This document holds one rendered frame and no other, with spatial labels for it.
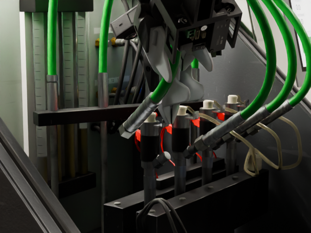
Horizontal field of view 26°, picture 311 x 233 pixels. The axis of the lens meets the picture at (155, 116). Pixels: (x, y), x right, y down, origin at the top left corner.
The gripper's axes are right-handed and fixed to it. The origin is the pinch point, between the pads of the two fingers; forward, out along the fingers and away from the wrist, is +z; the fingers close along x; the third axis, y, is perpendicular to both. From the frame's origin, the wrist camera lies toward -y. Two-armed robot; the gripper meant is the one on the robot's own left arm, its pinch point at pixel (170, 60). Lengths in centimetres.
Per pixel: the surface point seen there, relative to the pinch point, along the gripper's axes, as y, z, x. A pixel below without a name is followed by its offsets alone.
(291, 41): -7.7, 13.4, 24.0
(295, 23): -13.7, 17.1, 29.0
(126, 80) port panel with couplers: -34, 47, 8
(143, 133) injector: -4.0, 20.7, -0.9
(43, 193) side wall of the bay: 13.3, -1.8, -19.2
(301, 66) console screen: -23, 44, 43
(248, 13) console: -28, 29, 30
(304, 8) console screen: -35, 41, 49
